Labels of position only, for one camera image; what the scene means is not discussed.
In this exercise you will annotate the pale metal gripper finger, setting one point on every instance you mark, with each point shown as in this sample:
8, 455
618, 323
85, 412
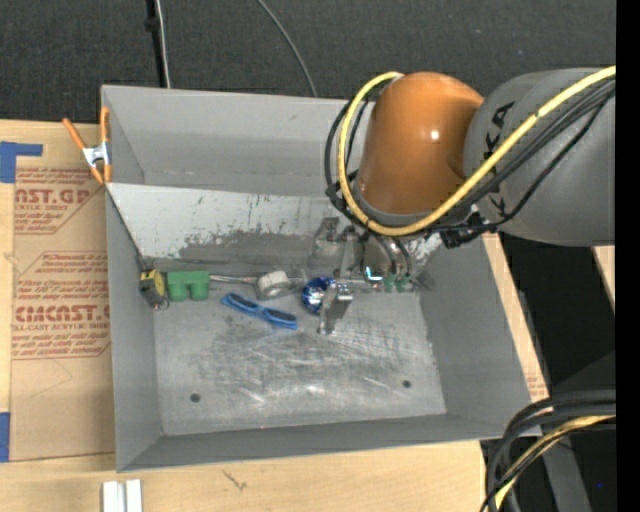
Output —
334, 307
322, 242

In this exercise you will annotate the shiny blue ball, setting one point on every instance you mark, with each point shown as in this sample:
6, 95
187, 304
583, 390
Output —
314, 294

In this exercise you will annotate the white and grey tape roll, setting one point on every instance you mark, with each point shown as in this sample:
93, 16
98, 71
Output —
272, 285

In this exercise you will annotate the grey metal bin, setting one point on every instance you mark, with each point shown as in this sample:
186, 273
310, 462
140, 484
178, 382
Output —
300, 370

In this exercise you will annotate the blue sunglasses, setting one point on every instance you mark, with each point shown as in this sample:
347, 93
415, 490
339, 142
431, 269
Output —
260, 311

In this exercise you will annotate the silver metal tool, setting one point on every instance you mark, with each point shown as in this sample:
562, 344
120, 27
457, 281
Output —
232, 279

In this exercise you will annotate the green plastic double block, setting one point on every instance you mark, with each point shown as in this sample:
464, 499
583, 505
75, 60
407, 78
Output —
187, 286

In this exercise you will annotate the yellow and black tape measure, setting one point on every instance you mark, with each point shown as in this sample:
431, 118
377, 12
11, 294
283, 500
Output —
152, 286

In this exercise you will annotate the brown cardboard board red print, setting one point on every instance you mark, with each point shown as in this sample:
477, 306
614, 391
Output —
55, 350

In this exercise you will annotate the black cylinder on white bracket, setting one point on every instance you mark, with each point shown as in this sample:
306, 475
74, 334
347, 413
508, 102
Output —
454, 238

